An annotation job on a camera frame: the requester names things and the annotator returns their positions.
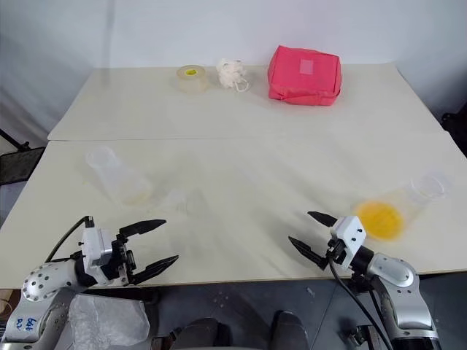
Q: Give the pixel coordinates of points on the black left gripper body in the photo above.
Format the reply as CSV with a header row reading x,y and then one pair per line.
x,y
124,259

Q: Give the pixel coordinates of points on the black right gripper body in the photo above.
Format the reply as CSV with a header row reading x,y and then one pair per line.
x,y
339,252

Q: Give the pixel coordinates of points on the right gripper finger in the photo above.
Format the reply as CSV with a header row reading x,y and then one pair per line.
x,y
308,249
323,218

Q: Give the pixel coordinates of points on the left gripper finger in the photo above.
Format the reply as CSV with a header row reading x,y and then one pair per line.
x,y
146,226
157,268

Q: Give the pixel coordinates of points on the large clear conical flask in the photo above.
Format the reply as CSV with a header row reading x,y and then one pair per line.
x,y
381,220

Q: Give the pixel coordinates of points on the clear cup with orange liquid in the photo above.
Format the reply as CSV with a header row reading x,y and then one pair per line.
x,y
109,171

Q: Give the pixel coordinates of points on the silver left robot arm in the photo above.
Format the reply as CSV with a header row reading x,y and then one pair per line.
x,y
40,282

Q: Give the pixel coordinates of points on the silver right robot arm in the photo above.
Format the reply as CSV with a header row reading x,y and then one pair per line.
x,y
394,271

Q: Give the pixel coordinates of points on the crumpled clear plastic bag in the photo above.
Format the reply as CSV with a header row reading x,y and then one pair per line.
x,y
106,317

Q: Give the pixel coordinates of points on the dark rounded shape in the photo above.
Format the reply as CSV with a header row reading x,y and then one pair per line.
x,y
204,333
290,330

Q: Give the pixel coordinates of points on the red fabric pouch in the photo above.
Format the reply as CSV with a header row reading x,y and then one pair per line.
x,y
303,84

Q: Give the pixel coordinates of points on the black stand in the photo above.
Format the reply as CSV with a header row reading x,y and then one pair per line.
x,y
22,166

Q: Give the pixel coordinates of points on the clear tape roll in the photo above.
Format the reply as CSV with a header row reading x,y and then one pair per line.
x,y
191,82

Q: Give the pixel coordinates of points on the black equipment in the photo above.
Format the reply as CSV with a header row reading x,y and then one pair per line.
x,y
456,124

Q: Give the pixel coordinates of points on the white mesh bath sponge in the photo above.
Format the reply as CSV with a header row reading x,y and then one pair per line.
x,y
228,73

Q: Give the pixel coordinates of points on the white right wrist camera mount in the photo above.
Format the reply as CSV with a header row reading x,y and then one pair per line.
x,y
350,231

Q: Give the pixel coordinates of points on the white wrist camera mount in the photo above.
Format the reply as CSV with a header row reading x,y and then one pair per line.
x,y
350,231
93,248

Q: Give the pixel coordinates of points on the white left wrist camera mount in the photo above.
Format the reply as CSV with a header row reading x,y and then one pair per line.
x,y
93,248

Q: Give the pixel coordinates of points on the black metal bracket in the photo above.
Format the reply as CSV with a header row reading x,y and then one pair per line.
x,y
359,337

